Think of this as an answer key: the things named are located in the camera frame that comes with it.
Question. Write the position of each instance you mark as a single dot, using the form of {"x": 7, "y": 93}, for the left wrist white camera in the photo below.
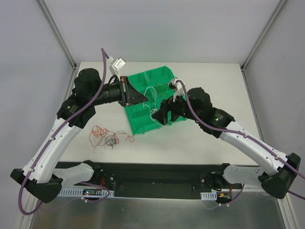
{"x": 115, "y": 65}

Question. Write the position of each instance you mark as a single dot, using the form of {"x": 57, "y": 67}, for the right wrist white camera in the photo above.
{"x": 176, "y": 87}

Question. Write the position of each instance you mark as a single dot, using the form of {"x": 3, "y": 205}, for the wrist white camera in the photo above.
{"x": 115, "y": 65}
{"x": 176, "y": 87}

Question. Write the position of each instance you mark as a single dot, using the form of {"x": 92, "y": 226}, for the white cable duct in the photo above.
{"x": 85, "y": 192}
{"x": 209, "y": 195}

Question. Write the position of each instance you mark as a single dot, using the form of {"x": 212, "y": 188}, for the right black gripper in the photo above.
{"x": 170, "y": 110}

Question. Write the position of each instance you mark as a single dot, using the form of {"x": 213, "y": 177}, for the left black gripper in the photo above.
{"x": 124, "y": 90}

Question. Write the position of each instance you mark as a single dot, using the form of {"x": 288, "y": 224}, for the green plastic bin right column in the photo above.
{"x": 157, "y": 90}

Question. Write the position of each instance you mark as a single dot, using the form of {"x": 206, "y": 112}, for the green plastic bin column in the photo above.
{"x": 137, "y": 116}
{"x": 157, "y": 90}

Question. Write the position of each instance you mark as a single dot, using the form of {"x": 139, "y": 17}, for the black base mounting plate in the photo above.
{"x": 169, "y": 181}

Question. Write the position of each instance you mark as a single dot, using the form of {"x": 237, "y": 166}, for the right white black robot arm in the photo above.
{"x": 275, "y": 171}

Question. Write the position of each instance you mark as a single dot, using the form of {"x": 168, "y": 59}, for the left white cable duct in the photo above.
{"x": 85, "y": 192}

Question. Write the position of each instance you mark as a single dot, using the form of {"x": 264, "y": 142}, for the green plastic bin left column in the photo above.
{"x": 137, "y": 116}

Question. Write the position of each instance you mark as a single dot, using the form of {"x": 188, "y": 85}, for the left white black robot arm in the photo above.
{"x": 40, "y": 176}

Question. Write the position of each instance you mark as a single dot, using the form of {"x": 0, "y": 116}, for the right white cable duct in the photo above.
{"x": 209, "y": 195}

